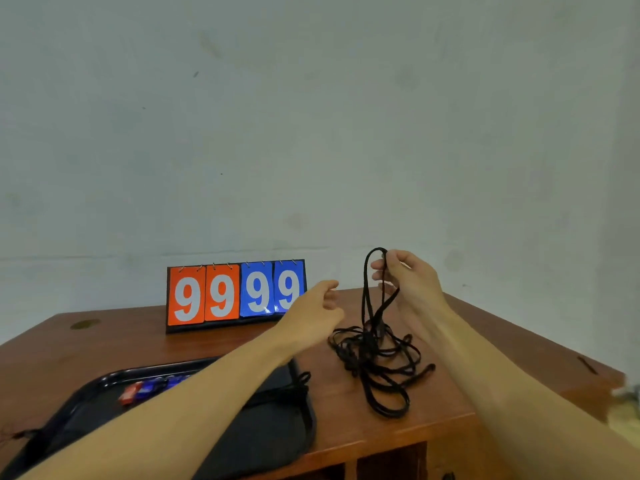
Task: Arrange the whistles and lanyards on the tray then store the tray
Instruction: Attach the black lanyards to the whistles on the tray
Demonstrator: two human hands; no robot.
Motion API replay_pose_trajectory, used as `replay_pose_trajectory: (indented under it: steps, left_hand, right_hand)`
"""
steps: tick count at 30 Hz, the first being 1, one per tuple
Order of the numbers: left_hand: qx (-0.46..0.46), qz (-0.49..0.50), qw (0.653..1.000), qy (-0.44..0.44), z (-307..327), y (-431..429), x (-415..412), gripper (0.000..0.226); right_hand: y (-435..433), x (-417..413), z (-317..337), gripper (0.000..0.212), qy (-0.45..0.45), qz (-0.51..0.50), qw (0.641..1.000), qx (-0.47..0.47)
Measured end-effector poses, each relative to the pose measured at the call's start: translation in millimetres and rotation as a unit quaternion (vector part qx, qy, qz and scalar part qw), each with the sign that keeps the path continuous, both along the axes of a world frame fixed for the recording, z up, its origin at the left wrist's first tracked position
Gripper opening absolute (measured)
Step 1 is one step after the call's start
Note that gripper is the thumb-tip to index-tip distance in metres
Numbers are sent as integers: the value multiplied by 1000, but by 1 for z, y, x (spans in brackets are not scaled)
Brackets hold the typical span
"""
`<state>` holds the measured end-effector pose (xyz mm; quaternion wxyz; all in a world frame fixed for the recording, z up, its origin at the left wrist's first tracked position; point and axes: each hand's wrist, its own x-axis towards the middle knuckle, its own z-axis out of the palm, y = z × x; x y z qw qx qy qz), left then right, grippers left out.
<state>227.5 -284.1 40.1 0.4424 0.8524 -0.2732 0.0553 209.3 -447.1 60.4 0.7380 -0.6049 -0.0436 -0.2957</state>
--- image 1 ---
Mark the person's right hand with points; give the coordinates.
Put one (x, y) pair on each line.
(420, 294)

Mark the person's left hand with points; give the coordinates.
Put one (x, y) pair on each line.
(315, 319)

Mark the black plastic tray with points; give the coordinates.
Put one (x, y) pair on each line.
(270, 429)

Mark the person's right forearm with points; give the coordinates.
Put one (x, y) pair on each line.
(525, 409)

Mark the person's left forearm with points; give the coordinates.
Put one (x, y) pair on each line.
(175, 424)

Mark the orange and blue flip scoreboard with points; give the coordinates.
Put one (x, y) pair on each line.
(235, 294)

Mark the brown wooden desk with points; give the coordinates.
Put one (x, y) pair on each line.
(125, 339)

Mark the white container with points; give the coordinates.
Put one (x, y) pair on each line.
(625, 409)

